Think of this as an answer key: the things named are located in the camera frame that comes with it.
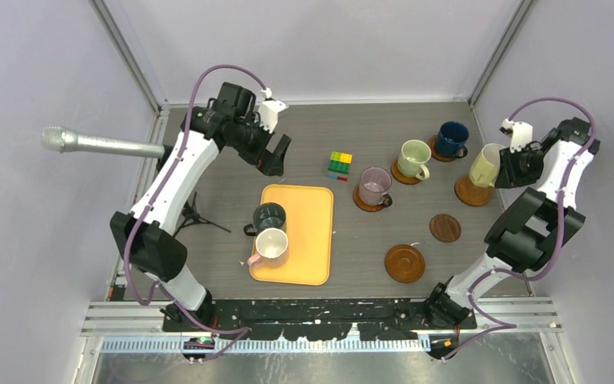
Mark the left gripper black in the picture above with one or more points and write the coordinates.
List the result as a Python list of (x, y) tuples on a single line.
[(268, 162)]

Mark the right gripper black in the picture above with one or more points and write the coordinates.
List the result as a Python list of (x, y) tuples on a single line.
[(508, 177)]

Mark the cream yellow mug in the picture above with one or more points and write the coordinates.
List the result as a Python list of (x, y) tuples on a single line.
[(485, 169)]

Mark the brown wooden coaster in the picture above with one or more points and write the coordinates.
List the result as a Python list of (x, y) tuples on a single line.
[(470, 194), (366, 207), (432, 144), (401, 178), (404, 263)]

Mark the navy blue mug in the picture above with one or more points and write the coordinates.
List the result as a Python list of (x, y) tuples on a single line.
[(451, 140)]

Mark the yellow tray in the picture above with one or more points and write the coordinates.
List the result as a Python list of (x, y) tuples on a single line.
[(309, 229)]

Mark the dark walnut coaster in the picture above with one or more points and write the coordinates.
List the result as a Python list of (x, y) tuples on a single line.
[(445, 228)]

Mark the light green mug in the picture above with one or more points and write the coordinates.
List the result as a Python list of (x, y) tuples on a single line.
[(413, 158)]

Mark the mauve mug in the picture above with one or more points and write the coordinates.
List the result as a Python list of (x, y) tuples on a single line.
[(374, 186)]

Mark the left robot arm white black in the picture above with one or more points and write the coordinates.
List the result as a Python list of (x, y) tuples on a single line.
[(145, 235)]

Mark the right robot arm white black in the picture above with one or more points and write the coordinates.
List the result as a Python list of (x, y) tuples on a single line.
[(531, 230)]

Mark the dark green mug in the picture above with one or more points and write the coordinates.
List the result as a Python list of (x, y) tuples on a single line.
[(267, 215)]

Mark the colourful toy brick block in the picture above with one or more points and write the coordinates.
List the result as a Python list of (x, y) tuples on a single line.
[(339, 166)]

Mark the black microphone tripod stand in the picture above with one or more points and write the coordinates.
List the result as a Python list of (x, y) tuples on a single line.
[(196, 217)]

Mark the pink white mug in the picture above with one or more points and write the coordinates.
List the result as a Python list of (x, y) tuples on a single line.
[(271, 249)]

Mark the silver microphone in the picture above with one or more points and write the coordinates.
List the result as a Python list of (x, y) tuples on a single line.
[(63, 140)]

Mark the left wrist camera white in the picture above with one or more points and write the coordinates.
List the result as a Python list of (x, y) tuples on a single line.
[(269, 111)]

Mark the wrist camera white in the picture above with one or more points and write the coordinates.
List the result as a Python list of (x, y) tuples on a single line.
[(269, 111), (520, 134)]

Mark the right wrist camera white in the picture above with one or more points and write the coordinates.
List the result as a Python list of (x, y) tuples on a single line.
[(520, 134)]

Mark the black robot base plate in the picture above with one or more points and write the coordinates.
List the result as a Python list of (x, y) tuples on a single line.
[(374, 319)]

